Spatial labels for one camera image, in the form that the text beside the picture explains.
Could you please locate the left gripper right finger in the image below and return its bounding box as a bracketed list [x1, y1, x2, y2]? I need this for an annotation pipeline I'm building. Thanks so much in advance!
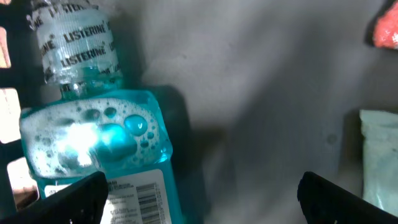
[297, 172, 397, 224]

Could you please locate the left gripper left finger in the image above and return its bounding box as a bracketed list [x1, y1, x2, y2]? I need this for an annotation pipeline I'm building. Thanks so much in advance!
[1, 172, 109, 224]

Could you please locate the teal mouthwash bottle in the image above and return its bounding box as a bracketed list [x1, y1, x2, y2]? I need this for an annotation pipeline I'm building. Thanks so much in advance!
[19, 1, 183, 224]

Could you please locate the pale green wet wipes pack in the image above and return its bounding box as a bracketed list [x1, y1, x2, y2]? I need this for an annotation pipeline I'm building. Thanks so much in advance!
[359, 110, 397, 216]

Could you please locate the red orange snack stick packet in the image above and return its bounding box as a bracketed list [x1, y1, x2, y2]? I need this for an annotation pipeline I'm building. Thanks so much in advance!
[373, 0, 397, 50]

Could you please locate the grey plastic shopping basket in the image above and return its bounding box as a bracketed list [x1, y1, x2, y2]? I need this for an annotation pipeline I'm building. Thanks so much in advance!
[0, 0, 398, 224]

